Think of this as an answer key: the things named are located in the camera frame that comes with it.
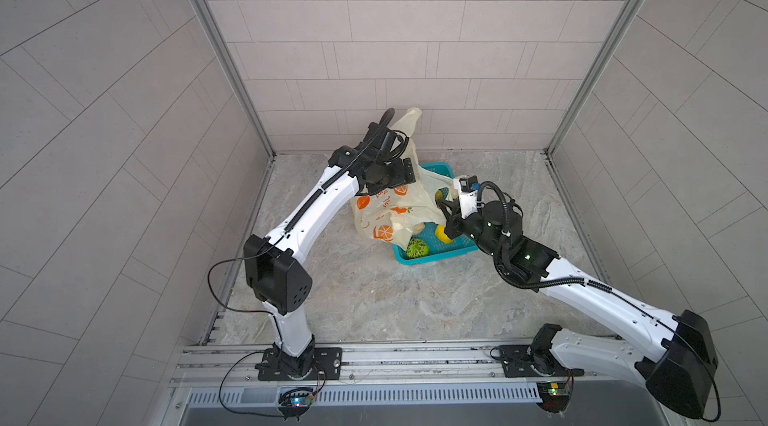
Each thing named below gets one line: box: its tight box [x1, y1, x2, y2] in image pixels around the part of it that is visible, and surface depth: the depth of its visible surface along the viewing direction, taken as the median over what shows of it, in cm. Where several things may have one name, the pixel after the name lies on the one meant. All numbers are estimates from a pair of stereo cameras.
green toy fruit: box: [406, 238, 429, 258], surface depth 86 cm
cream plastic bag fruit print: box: [351, 107, 454, 249], surface depth 77 cm
